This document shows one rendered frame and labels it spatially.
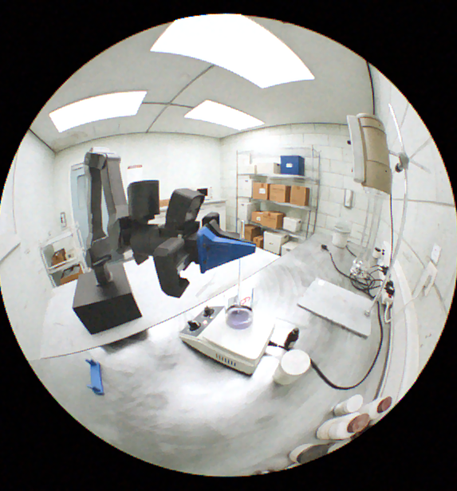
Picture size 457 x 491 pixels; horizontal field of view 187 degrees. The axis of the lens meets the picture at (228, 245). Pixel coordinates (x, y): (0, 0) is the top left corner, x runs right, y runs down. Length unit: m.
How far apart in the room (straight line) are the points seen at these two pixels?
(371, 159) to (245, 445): 0.66
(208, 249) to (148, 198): 0.12
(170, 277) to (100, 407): 0.40
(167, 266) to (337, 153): 2.58
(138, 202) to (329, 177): 2.49
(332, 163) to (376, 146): 2.15
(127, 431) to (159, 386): 0.17
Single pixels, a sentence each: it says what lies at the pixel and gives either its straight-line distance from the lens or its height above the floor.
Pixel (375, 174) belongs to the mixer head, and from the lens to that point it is 0.44.
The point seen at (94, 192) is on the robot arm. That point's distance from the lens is 0.45.
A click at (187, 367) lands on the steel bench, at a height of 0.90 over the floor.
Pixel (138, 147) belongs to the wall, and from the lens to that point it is 3.21.
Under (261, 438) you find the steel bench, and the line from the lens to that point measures 0.36.
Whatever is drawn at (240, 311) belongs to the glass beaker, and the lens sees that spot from 0.27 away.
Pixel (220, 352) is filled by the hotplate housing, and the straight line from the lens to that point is 0.32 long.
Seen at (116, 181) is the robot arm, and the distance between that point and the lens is 0.35.
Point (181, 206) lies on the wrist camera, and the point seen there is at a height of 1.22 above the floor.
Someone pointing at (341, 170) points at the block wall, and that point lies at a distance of 2.55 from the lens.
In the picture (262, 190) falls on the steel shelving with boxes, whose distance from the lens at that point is 2.58.
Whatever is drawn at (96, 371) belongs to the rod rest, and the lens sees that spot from 0.46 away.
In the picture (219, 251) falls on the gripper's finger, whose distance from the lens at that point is 0.21.
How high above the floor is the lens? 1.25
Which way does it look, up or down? 23 degrees down
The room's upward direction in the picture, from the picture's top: straight up
